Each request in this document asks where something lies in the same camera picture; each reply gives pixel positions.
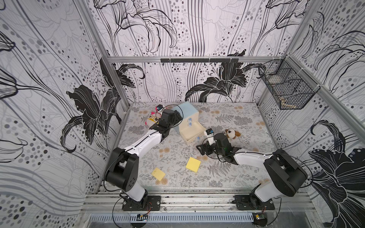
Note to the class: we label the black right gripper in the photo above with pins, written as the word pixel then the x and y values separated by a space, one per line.
pixel 204 148

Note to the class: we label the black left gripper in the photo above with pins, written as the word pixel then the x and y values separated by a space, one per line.
pixel 176 117

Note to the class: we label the light blue drawer cabinet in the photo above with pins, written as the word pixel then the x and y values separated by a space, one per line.
pixel 190 128

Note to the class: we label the large yellow sticky note pad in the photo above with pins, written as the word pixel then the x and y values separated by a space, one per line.
pixel 193 164

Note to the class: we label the small yellow sticky note pad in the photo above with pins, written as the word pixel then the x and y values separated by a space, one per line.
pixel 158 174

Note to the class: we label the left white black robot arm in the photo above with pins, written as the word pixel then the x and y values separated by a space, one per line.
pixel 123 165

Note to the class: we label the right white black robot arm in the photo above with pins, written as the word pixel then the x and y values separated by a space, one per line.
pixel 286 175

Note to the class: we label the brown plush toy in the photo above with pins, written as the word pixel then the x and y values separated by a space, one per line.
pixel 232 134

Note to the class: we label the pink white plush toy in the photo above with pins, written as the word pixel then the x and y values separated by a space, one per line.
pixel 153 118

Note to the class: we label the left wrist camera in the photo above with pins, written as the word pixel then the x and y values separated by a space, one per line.
pixel 159 108

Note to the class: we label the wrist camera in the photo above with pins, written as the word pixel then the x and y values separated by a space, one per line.
pixel 159 108
pixel 209 133

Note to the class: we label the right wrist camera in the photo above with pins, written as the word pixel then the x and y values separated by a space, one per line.
pixel 209 133

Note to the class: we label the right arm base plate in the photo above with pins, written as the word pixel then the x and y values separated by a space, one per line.
pixel 246 202

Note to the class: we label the black bar on rail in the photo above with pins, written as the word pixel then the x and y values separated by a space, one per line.
pixel 197 60

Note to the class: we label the white slotted cable duct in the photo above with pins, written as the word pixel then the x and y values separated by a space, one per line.
pixel 173 217

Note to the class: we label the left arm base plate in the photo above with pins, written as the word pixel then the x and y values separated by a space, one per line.
pixel 147 203

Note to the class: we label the black wire basket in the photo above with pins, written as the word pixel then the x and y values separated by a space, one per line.
pixel 286 84

